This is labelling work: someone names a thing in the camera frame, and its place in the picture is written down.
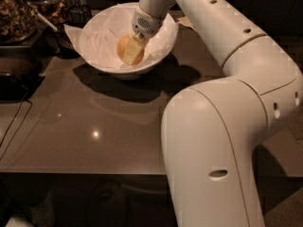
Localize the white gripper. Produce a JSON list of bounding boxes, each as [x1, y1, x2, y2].
[[121, 5, 165, 66]]

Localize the orange fruit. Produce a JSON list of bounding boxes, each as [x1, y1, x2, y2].
[[116, 34, 146, 66]]

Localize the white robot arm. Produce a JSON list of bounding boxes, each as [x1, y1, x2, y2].
[[133, 0, 303, 227]]

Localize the white ceramic bowl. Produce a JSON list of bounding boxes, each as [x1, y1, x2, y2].
[[76, 2, 180, 81]]

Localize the white paper liner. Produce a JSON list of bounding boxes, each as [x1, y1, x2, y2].
[[63, 3, 180, 68]]

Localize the crumpled beige napkin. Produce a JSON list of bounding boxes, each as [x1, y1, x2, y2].
[[177, 16, 194, 29]]

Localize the black appliance on left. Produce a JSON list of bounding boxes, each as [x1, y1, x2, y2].
[[0, 49, 44, 101]]

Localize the large glass jar of snacks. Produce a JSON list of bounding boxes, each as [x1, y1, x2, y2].
[[0, 0, 37, 45]]

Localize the black wire cup holder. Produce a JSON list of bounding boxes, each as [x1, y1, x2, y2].
[[68, 5, 92, 28]]

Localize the black power cable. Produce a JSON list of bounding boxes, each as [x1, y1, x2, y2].
[[0, 71, 34, 163]]

